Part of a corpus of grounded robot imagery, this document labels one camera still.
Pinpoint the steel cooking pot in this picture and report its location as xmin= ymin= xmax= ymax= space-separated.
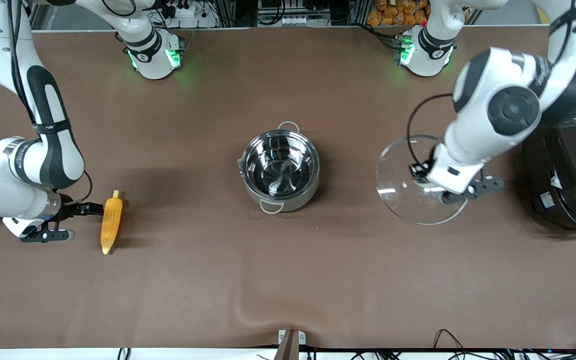
xmin=238 ymin=121 xmax=320 ymax=215

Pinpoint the metal camera post bracket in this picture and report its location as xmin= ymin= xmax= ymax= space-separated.
xmin=274 ymin=329 xmax=307 ymax=360

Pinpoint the pile of orange snacks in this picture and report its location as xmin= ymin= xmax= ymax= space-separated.
xmin=366 ymin=0 xmax=470 ymax=27

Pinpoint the white power strip with plugs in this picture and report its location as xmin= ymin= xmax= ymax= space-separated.
xmin=160 ymin=0 xmax=198 ymax=19

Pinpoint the yellow corn cob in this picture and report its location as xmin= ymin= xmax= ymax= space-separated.
xmin=100 ymin=190 xmax=124 ymax=255

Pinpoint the brown table mat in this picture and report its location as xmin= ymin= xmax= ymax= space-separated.
xmin=0 ymin=26 xmax=576 ymax=350

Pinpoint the white socket strip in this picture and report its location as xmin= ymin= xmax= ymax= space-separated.
xmin=278 ymin=15 xmax=315 ymax=27

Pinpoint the glass pot lid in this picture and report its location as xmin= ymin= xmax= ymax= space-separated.
xmin=375 ymin=134 xmax=469 ymax=226

